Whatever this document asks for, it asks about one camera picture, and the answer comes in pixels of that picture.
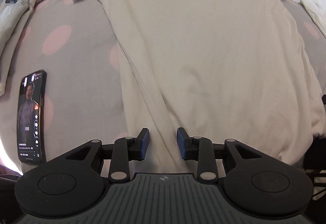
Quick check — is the beige long-sleeve shirt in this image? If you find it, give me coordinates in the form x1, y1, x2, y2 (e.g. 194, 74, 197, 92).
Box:
72, 0, 325, 173

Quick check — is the cream garment at left edge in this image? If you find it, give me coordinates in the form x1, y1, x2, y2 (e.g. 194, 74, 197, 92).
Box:
1, 0, 35, 96

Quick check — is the grey bedspread with pink dots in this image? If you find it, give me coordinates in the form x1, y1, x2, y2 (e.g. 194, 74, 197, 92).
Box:
0, 0, 326, 176

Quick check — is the black smartphone with lit screen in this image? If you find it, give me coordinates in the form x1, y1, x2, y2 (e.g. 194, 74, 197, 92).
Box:
16, 69, 47, 164

